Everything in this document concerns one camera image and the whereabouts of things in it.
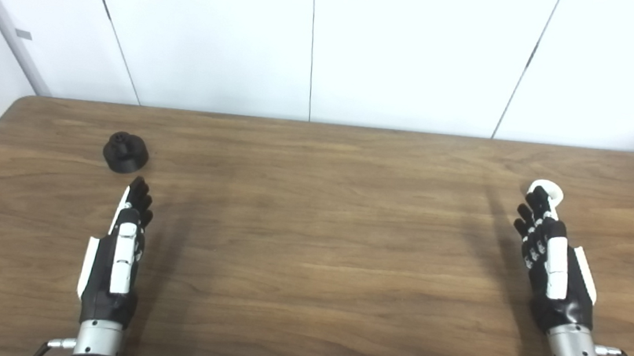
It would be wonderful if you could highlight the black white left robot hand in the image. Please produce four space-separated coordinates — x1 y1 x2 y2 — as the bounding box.
74 171 157 331

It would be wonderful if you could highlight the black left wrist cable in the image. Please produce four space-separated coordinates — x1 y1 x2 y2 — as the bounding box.
31 335 77 356

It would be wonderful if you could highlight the round black plastic part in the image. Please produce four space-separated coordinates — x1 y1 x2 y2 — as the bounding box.
101 130 151 176

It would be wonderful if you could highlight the white plastic ring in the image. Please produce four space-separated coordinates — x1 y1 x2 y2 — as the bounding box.
525 179 566 221

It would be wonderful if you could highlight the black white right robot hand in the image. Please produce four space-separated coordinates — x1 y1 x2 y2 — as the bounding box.
503 184 607 337

